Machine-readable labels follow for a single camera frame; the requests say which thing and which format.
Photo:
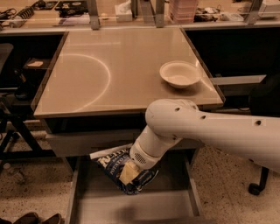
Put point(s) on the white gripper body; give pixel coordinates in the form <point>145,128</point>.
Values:
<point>142,157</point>

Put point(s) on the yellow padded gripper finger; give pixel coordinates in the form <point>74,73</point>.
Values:
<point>129,172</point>

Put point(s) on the blue kettle chip bag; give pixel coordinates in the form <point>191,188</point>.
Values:
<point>112,162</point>

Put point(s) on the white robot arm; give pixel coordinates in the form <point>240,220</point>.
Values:
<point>170,121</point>

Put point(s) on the open middle drawer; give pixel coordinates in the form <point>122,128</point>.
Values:
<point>171,198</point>

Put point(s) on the closed top drawer front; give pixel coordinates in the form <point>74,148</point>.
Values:
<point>83,143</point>

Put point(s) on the grey drawer cabinet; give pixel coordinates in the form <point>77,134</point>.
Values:
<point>104,80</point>

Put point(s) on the brown shoe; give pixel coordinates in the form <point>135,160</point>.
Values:
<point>55,219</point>
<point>29,218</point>

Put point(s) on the white bowl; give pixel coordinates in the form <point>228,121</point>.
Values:
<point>180,74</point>

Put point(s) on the black stand at left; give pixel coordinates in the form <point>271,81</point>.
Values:
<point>17,119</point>

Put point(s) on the clear plastic bottle on floor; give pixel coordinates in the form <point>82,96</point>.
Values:
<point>14,173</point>

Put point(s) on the black office chair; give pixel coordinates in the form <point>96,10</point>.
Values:
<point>264,100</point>

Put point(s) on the white tissue box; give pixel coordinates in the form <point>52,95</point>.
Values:
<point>123,12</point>

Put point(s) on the pink plastic crate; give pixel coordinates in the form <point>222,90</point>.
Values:
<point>182,11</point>

